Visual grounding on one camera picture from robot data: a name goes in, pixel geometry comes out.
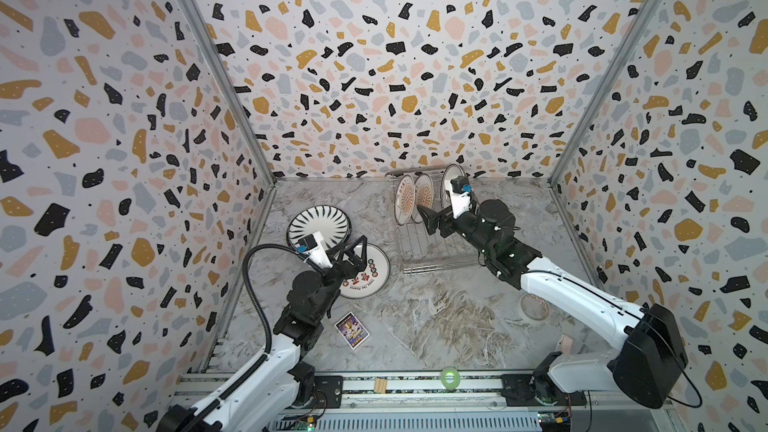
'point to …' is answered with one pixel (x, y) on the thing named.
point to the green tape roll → (456, 379)
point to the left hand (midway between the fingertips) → (356, 238)
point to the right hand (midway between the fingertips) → (430, 193)
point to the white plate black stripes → (332, 222)
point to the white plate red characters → (372, 279)
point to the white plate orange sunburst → (404, 199)
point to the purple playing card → (352, 330)
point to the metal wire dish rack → (421, 251)
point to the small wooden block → (380, 386)
